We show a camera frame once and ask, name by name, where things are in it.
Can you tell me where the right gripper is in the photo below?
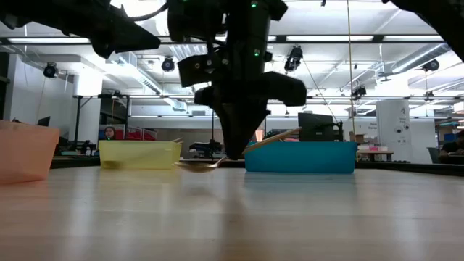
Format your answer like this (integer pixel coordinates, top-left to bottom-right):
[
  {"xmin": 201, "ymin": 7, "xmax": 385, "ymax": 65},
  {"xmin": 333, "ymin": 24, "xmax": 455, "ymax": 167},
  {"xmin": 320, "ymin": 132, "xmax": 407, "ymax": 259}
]
[{"xmin": 194, "ymin": 46, "xmax": 307, "ymax": 160}]

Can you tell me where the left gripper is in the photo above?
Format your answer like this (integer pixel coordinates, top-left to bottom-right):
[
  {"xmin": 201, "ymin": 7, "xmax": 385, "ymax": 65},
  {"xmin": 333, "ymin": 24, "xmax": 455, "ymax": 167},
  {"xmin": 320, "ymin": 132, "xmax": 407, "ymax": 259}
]
[{"xmin": 54, "ymin": 0, "xmax": 162, "ymax": 59}]

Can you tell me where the blue plastic bin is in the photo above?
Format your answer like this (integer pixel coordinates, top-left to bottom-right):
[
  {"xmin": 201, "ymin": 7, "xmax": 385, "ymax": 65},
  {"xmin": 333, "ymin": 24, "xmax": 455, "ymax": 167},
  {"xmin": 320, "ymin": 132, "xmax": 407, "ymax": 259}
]
[{"xmin": 243, "ymin": 141, "xmax": 359, "ymax": 174}]

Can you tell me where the black computer monitor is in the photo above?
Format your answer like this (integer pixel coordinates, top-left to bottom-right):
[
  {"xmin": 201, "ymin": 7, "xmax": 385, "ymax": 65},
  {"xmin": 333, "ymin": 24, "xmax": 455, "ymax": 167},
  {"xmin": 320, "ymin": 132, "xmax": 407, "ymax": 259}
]
[{"xmin": 297, "ymin": 112, "xmax": 344, "ymax": 143}]

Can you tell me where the red bin shelf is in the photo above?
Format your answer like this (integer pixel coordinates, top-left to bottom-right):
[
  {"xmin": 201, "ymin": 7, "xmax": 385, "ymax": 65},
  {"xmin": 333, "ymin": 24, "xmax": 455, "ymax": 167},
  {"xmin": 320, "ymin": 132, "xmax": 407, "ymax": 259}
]
[{"xmin": 116, "ymin": 125, "xmax": 157, "ymax": 141}]

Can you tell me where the yellow plastic bin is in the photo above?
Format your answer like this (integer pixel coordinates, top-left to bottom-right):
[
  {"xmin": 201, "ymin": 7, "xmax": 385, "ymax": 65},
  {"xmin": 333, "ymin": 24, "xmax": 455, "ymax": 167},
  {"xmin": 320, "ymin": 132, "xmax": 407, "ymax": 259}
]
[{"xmin": 98, "ymin": 140, "xmax": 183, "ymax": 170}]

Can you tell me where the cardboard box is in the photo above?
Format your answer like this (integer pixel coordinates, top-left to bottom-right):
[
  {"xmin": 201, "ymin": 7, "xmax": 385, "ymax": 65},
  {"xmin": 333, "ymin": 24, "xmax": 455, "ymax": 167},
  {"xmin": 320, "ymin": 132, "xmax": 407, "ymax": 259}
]
[{"xmin": 349, "ymin": 131, "xmax": 367, "ymax": 145}]

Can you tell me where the background table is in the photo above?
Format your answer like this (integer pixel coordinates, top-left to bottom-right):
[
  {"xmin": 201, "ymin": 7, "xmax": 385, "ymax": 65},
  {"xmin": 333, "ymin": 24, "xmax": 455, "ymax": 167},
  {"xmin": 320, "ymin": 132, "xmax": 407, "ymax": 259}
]
[{"xmin": 357, "ymin": 149, "xmax": 395, "ymax": 163}]

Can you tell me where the orange plastic bin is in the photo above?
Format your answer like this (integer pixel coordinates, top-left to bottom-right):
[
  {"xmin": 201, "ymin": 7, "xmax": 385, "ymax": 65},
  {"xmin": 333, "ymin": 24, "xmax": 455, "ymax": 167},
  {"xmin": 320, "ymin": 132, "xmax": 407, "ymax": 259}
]
[{"xmin": 0, "ymin": 120, "xmax": 61, "ymax": 186}]

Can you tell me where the grey chair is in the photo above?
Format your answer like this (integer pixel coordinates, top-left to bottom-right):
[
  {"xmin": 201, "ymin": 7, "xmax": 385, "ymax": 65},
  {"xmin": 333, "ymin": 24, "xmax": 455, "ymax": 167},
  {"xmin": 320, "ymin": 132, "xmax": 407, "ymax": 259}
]
[{"xmin": 426, "ymin": 146, "xmax": 440, "ymax": 165}]

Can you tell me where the storage shelf with bins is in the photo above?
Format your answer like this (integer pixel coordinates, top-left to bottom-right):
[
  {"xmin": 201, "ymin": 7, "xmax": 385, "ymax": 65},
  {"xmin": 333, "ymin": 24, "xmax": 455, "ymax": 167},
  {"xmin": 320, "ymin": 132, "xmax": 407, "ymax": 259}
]
[{"xmin": 434, "ymin": 119, "xmax": 464, "ymax": 165}]

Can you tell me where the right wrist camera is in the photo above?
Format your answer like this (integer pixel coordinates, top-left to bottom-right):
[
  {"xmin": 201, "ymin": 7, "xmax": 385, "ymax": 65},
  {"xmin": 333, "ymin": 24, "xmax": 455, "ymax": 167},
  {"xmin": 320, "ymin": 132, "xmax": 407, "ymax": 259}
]
[{"xmin": 177, "ymin": 53, "xmax": 223, "ymax": 88}]

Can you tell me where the black overhead camera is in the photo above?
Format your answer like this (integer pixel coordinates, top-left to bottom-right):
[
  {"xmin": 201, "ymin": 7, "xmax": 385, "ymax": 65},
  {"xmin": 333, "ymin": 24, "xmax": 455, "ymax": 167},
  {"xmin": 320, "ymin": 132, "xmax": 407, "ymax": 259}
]
[{"xmin": 283, "ymin": 45, "xmax": 304, "ymax": 73}]

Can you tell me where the hanging cable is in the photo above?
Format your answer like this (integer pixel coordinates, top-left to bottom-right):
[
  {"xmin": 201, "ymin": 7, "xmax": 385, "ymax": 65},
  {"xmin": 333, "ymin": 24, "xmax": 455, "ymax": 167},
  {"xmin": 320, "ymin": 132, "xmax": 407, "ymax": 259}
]
[{"xmin": 346, "ymin": 0, "xmax": 356, "ymax": 143}]

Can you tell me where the black table edge rail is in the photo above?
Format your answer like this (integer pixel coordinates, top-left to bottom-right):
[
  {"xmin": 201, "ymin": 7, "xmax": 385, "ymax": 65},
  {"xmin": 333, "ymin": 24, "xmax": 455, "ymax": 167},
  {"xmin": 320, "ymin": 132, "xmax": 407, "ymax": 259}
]
[{"xmin": 50, "ymin": 156, "xmax": 464, "ymax": 178}]

